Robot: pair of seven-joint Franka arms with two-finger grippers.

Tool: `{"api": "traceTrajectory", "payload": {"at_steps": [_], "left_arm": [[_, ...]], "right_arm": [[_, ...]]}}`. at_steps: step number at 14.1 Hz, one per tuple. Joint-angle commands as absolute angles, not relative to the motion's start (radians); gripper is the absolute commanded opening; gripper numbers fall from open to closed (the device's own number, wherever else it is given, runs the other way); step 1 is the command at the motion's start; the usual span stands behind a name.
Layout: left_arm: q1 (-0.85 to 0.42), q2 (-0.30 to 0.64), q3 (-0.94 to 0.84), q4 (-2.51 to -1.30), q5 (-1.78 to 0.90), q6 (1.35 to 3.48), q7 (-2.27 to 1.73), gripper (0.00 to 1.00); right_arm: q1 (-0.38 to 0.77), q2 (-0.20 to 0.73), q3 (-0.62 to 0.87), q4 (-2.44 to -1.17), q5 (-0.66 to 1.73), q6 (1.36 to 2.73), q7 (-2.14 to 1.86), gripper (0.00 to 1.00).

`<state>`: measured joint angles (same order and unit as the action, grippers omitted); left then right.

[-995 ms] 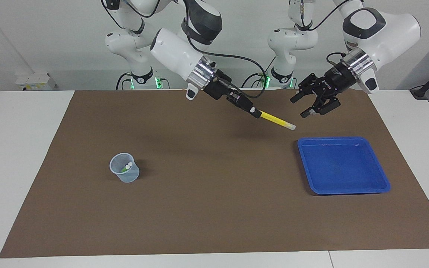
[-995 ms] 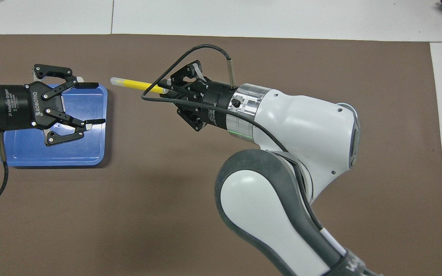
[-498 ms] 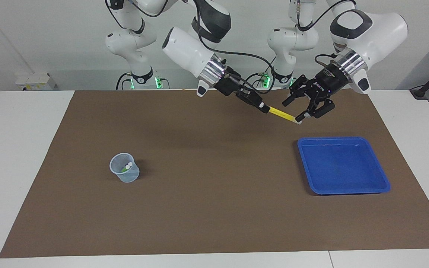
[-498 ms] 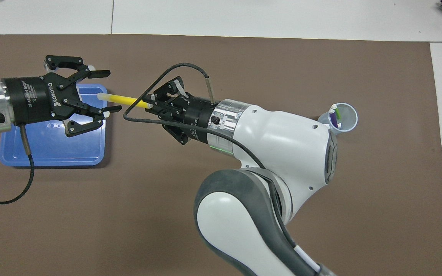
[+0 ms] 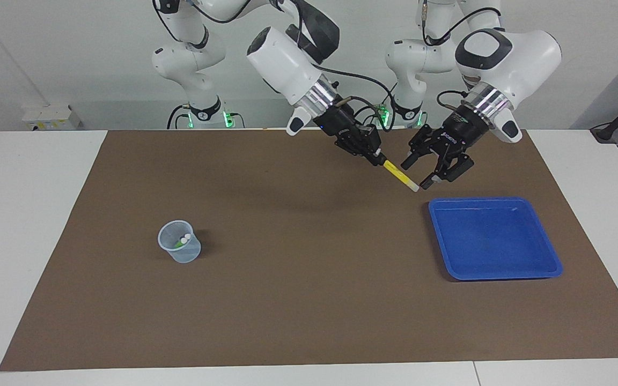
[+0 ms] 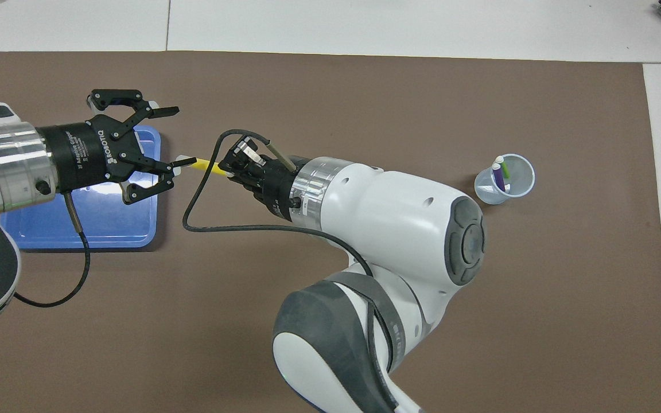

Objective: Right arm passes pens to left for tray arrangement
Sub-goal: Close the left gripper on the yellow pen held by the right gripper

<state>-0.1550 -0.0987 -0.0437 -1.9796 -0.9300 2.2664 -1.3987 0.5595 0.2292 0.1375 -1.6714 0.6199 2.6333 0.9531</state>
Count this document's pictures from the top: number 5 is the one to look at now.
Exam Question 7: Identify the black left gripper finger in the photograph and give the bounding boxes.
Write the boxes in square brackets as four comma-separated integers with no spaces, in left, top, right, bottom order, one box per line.
[400,126,441,168]
[421,150,475,189]

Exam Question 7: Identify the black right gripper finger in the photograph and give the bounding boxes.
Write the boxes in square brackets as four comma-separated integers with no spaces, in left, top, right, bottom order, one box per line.
[360,128,382,156]
[336,140,387,167]

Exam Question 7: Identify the yellow pen white cap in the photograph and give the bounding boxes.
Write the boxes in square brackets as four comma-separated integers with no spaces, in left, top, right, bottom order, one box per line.
[382,159,420,192]

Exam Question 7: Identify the blue plastic tray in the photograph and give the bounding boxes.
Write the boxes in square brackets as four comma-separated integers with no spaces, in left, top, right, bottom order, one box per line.
[428,196,563,281]

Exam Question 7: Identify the brown table mat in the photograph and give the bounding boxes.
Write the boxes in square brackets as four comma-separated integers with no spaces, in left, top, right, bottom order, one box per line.
[0,129,618,372]

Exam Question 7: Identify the clear plastic cup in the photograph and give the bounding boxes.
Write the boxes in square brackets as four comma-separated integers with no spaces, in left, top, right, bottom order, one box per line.
[157,220,202,264]

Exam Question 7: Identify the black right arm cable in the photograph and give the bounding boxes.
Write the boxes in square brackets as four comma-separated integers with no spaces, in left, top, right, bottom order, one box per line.
[312,64,395,133]

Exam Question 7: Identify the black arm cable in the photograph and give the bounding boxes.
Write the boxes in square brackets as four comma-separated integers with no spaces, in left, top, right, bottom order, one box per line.
[421,0,503,116]
[312,64,395,133]

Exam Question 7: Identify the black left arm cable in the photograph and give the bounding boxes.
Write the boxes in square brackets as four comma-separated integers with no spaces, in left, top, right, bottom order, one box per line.
[421,0,503,116]

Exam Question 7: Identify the black base cable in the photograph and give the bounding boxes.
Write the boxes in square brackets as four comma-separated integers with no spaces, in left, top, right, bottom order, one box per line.
[167,103,187,129]

